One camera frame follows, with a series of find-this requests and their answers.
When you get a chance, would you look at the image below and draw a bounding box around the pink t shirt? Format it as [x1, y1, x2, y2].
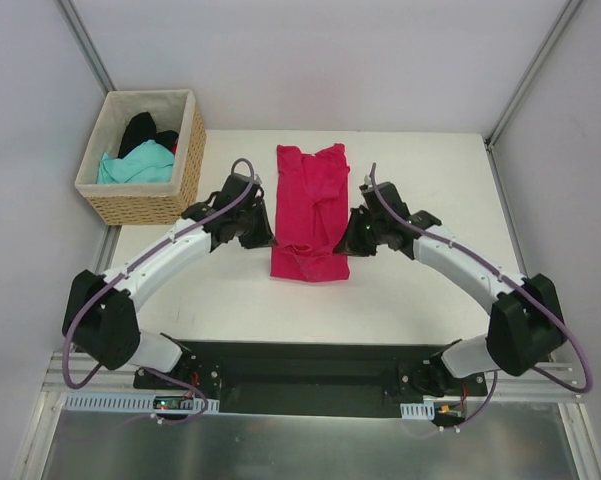
[271, 143, 350, 283]

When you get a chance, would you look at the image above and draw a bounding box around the wicker laundry basket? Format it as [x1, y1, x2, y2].
[74, 89, 206, 226]

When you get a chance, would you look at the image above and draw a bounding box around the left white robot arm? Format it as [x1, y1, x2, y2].
[62, 173, 275, 389]

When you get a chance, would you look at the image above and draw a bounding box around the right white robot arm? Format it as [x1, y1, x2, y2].
[334, 182, 566, 395]

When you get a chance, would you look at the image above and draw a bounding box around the teal t shirt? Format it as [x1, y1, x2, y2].
[96, 140, 175, 185]

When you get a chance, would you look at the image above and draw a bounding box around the black t shirt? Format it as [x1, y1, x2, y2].
[118, 112, 179, 158]

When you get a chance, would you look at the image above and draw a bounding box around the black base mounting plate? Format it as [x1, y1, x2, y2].
[132, 339, 489, 416]

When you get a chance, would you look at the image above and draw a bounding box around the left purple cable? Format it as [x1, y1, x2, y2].
[62, 158, 257, 426]

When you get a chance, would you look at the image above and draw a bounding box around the right slotted cable duct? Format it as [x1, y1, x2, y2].
[400, 401, 435, 421]

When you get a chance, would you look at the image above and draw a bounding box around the slotted cable duct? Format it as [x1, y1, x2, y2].
[64, 393, 220, 415]
[400, 401, 435, 421]

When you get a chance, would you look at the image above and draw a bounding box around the aluminium front rail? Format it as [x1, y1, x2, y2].
[43, 352, 584, 404]

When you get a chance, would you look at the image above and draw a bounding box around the left slotted cable duct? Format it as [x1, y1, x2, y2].
[64, 393, 220, 415]

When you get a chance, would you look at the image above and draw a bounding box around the left aluminium frame post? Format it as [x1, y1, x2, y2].
[54, 0, 116, 94]

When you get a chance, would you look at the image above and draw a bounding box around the aluminium frame post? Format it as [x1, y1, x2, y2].
[54, 0, 116, 94]
[484, 0, 586, 152]

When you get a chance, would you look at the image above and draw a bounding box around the right aluminium frame post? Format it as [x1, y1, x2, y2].
[484, 0, 586, 152]

